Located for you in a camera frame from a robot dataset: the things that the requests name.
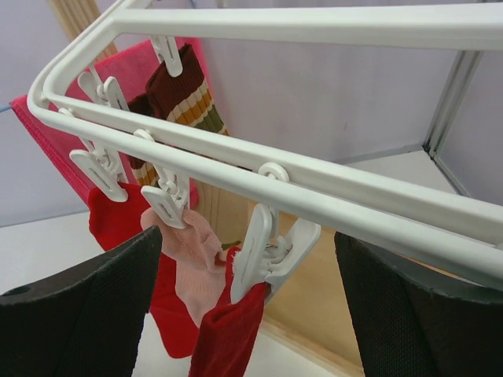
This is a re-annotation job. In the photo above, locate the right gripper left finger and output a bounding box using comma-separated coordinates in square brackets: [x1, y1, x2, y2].
[1, 226, 162, 376]

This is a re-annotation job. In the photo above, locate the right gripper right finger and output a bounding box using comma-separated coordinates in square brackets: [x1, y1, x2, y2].
[334, 232, 502, 376]

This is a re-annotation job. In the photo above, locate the red sock with white print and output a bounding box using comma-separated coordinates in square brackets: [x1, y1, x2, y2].
[189, 247, 270, 377]

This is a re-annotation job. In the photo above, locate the pink cloth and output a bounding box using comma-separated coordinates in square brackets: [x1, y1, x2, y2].
[11, 38, 207, 202]

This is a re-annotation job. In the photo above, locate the white clip drying hanger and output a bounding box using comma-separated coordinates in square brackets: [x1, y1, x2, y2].
[28, 1, 502, 289]

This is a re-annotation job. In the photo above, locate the wooden drying rack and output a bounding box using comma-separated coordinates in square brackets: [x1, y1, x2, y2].
[46, 0, 365, 377]

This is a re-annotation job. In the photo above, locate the maroon striped sock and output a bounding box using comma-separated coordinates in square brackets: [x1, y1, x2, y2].
[127, 43, 229, 188]

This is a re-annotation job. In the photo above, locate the pink sock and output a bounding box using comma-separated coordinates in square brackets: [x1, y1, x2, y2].
[141, 208, 226, 327]

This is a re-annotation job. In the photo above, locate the plain red sock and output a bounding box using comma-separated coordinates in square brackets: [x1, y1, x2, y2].
[87, 183, 198, 359]

